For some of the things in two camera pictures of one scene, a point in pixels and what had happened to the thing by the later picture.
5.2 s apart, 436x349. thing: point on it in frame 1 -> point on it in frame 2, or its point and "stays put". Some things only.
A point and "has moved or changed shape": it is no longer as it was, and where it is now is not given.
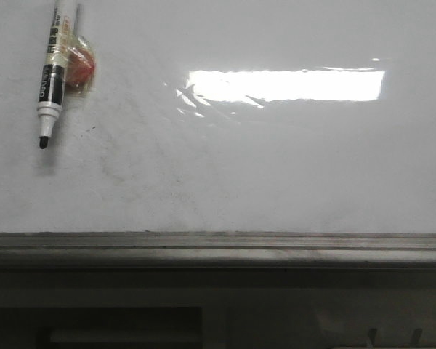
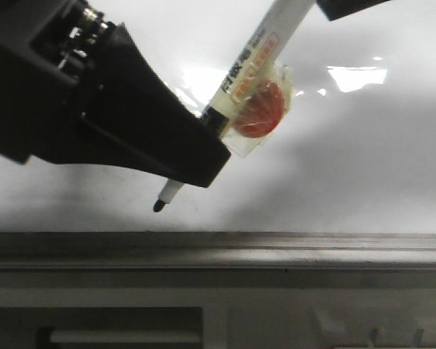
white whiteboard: x=221 y=116 stays put
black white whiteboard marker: x=52 y=83 has moved or changed shape
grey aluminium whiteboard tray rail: x=216 y=250 stays put
